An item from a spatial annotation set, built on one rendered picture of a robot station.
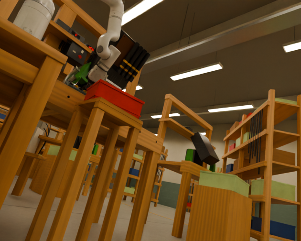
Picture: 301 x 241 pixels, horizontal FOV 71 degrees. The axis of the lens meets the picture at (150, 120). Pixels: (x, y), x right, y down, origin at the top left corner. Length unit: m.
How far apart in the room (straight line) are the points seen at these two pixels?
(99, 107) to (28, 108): 0.36
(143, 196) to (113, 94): 0.97
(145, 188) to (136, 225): 0.29
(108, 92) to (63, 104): 0.31
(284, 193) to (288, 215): 6.29
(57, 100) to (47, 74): 0.45
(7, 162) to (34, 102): 0.23
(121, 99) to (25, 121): 0.57
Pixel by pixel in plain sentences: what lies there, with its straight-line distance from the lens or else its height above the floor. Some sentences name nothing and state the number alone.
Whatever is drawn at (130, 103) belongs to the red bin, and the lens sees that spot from 1.28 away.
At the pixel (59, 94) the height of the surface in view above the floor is 0.82.
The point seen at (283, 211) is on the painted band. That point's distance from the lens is 9.80.
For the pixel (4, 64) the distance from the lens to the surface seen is 0.94.
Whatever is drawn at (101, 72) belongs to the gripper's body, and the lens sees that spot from 1.46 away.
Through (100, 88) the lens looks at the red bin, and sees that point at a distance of 1.21.
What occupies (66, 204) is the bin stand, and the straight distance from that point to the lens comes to 1.08.
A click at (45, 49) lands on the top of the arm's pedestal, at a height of 0.82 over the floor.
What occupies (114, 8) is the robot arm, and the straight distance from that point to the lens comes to 1.58.
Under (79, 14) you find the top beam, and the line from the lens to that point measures 2.43.
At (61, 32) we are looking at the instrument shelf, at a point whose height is 1.50.
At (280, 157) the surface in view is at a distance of 3.56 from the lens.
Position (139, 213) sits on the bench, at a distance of 1.88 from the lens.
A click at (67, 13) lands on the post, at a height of 1.78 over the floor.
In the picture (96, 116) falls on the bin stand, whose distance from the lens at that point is 1.11.
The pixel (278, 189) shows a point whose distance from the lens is 3.47.
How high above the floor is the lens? 0.39
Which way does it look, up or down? 19 degrees up
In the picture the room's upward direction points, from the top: 14 degrees clockwise
